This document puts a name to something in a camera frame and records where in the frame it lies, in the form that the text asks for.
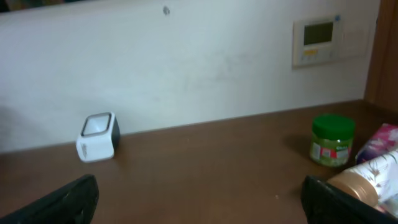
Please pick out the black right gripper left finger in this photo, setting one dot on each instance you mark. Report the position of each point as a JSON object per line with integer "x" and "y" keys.
{"x": 73, "y": 203}

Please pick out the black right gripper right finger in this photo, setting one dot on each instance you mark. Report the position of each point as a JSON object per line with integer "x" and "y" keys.
{"x": 325, "y": 204}

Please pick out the cream lotion tube gold cap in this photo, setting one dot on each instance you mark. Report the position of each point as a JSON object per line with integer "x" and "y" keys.
{"x": 372, "y": 182}

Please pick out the green lid glass jar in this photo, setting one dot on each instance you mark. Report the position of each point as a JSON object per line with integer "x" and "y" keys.
{"x": 332, "y": 139}

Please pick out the purple red pad package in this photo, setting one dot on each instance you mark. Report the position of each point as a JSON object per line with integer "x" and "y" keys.
{"x": 383, "y": 141}

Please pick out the white barcode scanner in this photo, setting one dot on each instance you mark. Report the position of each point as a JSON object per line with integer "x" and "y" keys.
{"x": 99, "y": 137}

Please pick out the brown wooden door frame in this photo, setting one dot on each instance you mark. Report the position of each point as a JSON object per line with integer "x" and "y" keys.
{"x": 381, "y": 86}

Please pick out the white wall control panel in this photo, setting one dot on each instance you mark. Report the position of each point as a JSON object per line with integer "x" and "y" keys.
{"x": 328, "y": 39}

